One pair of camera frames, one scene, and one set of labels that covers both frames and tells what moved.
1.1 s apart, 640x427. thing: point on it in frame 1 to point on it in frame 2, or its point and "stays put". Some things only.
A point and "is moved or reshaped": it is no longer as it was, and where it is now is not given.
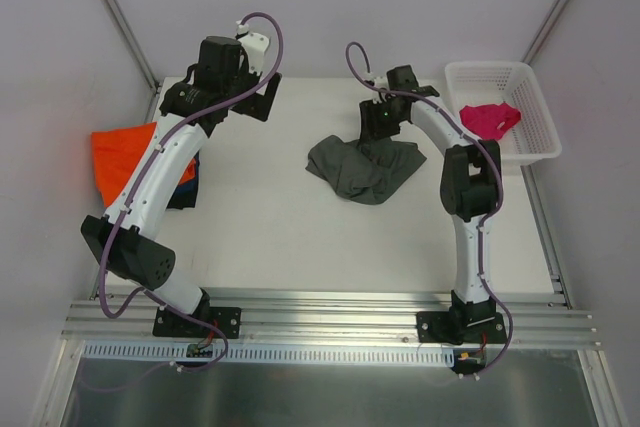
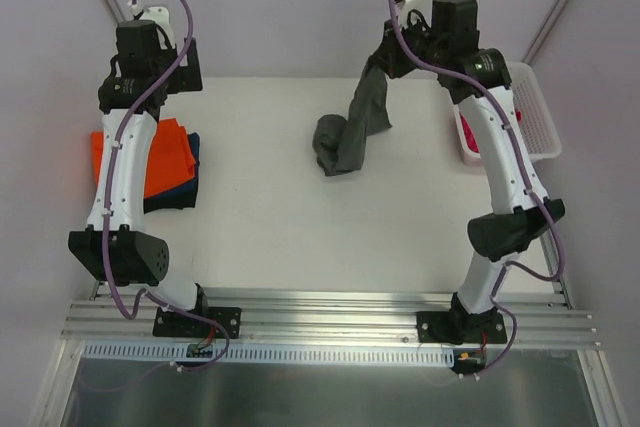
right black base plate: x=461 y=326 stays put
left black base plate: x=168 y=323 stays put
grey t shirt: x=364 y=171 is moved or reshaped
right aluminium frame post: x=558 y=8 stays put
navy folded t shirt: x=185 y=195 stays put
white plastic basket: x=535 y=136 stays put
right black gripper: x=377 y=128 to x=388 y=59
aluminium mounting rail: x=532 y=317 stays put
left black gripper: x=263 y=98 to x=187 y=68
